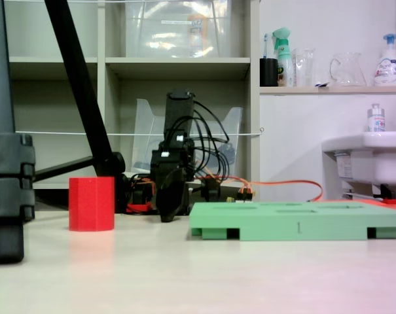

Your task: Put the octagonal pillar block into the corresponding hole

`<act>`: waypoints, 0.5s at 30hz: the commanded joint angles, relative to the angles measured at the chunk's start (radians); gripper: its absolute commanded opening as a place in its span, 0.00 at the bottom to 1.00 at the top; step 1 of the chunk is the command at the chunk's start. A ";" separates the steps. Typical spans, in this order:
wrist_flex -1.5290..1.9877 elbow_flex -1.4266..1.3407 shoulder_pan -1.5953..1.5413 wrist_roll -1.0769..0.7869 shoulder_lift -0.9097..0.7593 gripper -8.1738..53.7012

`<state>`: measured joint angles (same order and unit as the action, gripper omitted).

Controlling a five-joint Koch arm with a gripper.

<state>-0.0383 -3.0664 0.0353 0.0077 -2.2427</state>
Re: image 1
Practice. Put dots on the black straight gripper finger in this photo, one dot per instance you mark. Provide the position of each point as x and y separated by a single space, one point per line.
186 199

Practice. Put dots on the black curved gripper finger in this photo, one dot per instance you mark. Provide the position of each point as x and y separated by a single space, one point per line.
171 199

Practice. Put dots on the red octagonal pillar block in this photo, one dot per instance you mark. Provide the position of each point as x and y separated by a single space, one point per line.
91 204

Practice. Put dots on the small red block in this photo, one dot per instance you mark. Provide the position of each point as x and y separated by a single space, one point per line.
391 201

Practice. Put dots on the black clamp knob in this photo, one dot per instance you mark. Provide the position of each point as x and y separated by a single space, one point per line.
210 189

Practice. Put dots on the red clamp base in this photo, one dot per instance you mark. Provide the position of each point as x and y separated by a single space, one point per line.
137 207

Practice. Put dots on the clear plastic file tray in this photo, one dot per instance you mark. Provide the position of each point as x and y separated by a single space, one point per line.
145 131

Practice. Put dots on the beige shelf unit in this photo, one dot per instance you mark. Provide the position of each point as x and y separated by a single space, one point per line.
178 65

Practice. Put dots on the black tripod brace bar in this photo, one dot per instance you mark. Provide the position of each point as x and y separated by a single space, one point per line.
63 168

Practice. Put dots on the slanted black tripod leg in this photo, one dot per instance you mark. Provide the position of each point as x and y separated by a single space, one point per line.
76 81

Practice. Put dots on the clear plastic storage box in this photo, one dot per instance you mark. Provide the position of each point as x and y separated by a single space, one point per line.
171 32

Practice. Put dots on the green shape sorter board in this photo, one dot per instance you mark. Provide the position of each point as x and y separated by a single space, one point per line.
315 224

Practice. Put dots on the orange labelled bottle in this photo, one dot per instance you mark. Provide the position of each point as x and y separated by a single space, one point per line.
199 31

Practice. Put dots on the black cup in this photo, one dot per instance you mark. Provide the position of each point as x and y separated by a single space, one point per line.
268 73

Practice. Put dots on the blue white toothbrush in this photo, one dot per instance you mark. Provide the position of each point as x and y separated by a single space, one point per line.
265 45

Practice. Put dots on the green spray bottle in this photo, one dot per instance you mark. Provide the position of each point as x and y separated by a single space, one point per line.
284 62

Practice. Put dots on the clear measuring cup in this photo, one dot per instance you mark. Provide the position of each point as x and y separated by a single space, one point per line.
304 68

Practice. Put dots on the thick grey tripod leg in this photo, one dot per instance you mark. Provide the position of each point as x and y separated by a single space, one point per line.
1 98

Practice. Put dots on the white sink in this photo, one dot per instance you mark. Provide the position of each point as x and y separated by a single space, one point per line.
381 157

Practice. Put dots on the clear glass pitcher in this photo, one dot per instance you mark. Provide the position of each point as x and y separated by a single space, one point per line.
348 72

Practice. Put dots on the clear sanitizer bottle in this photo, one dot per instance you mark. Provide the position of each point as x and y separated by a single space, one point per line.
376 122

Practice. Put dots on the white foam soap bottle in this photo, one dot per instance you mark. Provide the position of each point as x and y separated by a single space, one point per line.
389 70

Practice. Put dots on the black bracket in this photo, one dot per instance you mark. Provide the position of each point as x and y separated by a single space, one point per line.
385 191

